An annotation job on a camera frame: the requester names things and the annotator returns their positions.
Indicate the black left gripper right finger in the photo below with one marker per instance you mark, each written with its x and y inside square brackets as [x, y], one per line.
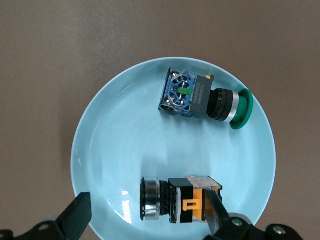
[235, 227]

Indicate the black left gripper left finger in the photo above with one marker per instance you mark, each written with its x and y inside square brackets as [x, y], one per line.
[62, 227]

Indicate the orange push-button switch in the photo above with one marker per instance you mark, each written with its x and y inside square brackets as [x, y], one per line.
[186, 197]

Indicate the light blue round plate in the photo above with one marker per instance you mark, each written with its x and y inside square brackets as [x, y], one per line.
[125, 150]

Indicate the green push-button switch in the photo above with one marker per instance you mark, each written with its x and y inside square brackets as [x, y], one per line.
[197, 97]

